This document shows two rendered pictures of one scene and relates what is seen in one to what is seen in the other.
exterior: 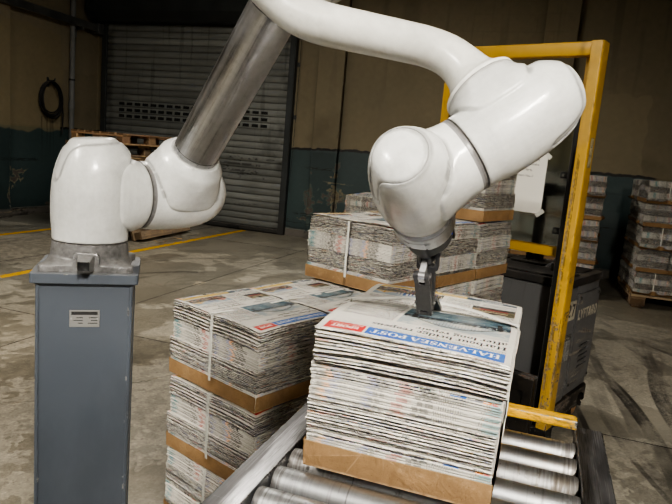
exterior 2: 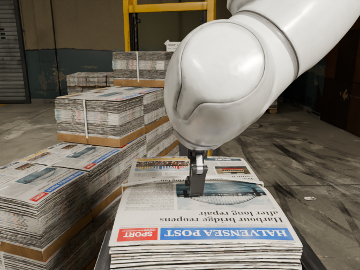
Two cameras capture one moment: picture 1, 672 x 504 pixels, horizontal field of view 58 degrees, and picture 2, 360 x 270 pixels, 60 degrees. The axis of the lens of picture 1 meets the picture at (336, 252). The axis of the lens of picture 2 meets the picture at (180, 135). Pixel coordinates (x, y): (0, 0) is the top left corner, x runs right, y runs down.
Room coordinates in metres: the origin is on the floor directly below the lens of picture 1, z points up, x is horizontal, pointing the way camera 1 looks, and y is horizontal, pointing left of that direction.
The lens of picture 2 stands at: (0.47, 0.06, 1.30)
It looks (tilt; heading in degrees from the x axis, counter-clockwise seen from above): 15 degrees down; 339
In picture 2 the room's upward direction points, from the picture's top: straight up
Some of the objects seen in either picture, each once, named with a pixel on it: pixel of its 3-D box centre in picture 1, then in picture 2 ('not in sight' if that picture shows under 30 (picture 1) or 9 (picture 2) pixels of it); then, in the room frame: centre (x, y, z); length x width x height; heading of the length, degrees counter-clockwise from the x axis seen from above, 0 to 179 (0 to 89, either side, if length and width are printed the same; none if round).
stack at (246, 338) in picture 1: (336, 402); (96, 218); (2.04, -0.05, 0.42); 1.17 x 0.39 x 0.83; 141
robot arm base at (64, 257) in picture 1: (89, 253); not in sight; (1.27, 0.52, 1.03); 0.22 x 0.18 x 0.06; 17
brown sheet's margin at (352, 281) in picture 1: (369, 275); (103, 133); (2.16, -0.13, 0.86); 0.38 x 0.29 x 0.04; 50
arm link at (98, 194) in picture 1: (96, 188); not in sight; (1.30, 0.52, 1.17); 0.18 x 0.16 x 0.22; 138
